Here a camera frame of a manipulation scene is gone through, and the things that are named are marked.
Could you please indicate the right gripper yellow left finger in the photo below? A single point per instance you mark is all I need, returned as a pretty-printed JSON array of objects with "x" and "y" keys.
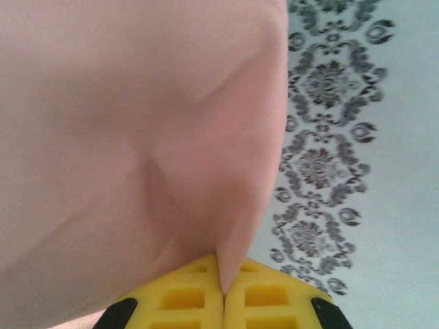
[{"x": 178, "y": 298}]

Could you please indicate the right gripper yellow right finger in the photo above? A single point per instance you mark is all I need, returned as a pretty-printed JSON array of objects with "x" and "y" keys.
[{"x": 274, "y": 301}]

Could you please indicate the pink shorts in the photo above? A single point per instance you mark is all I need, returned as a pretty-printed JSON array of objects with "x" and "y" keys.
[{"x": 137, "y": 120}]

